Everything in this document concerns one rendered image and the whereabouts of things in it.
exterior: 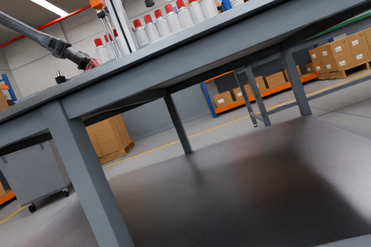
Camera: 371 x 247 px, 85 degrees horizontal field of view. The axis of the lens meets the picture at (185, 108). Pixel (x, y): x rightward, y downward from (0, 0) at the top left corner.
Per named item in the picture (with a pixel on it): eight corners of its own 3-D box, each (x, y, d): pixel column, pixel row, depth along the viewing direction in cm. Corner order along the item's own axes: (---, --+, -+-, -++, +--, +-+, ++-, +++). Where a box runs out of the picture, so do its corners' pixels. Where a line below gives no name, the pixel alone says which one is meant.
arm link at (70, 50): (59, 55, 95) (65, 44, 94) (69, 58, 102) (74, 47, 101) (72, 63, 94) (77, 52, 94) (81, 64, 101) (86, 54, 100)
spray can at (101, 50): (121, 79, 99) (104, 38, 97) (117, 78, 93) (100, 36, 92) (110, 83, 99) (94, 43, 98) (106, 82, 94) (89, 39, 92)
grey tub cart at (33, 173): (48, 193, 326) (24, 138, 320) (88, 176, 340) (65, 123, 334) (16, 223, 240) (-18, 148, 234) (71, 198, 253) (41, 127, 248)
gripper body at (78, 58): (98, 60, 101) (86, 52, 101) (85, 58, 91) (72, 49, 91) (93, 71, 102) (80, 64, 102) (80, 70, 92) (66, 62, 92)
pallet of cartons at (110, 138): (135, 145, 485) (113, 90, 477) (126, 155, 402) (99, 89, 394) (88, 162, 486) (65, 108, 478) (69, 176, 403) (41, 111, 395)
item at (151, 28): (170, 58, 94) (153, 15, 92) (167, 57, 88) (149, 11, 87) (159, 63, 94) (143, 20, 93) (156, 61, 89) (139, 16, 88)
